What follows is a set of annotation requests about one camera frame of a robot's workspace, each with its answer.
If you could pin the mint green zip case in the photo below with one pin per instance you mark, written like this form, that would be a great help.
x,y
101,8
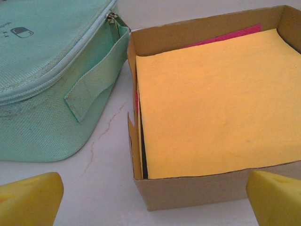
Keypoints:
x,y
47,70

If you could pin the yellow cloth sheet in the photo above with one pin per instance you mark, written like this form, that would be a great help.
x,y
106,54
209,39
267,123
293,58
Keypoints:
x,y
211,106

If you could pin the brown cardboard napkin box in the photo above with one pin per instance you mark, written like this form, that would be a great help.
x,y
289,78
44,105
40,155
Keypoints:
x,y
192,193

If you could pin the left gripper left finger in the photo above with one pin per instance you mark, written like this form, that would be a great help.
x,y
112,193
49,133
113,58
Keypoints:
x,y
28,202

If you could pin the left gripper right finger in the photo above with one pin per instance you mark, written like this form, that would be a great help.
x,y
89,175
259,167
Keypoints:
x,y
279,202

